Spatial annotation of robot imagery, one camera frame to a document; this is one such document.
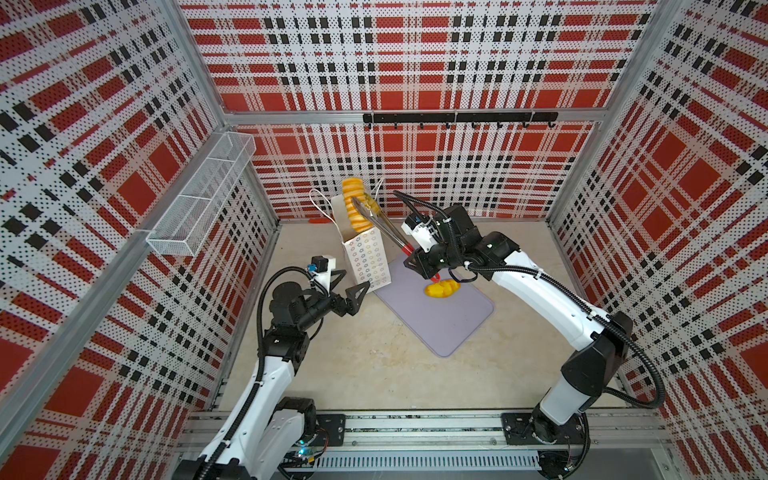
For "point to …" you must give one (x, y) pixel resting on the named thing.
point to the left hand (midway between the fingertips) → (356, 282)
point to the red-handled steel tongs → (367, 204)
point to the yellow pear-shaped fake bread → (442, 289)
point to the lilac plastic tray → (444, 324)
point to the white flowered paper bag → (365, 248)
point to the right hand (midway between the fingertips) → (410, 262)
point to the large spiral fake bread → (360, 220)
